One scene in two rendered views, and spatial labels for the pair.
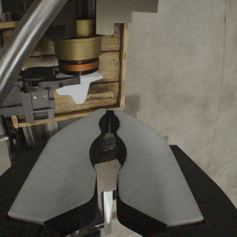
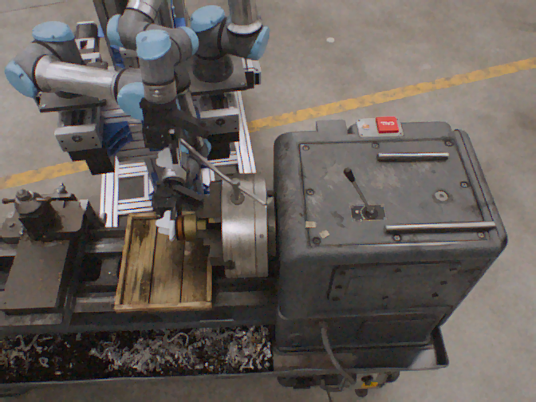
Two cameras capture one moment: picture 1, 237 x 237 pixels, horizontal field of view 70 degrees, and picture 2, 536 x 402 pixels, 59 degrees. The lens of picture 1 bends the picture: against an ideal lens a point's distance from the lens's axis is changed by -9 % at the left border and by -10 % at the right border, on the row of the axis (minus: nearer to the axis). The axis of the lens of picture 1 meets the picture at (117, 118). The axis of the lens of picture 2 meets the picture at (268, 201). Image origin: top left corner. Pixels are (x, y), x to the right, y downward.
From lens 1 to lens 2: 1.23 m
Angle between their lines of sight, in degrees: 64
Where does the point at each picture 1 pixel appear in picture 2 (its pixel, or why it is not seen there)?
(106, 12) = (209, 233)
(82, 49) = (190, 219)
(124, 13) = (208, 242)
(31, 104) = (163, 196)
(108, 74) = (158, 295)
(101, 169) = (51, 272)
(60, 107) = (135, 253)
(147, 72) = not seen: outside the picture
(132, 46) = not seen: outside the picture
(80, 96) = (161, 222)
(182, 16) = not seen: outside the picture
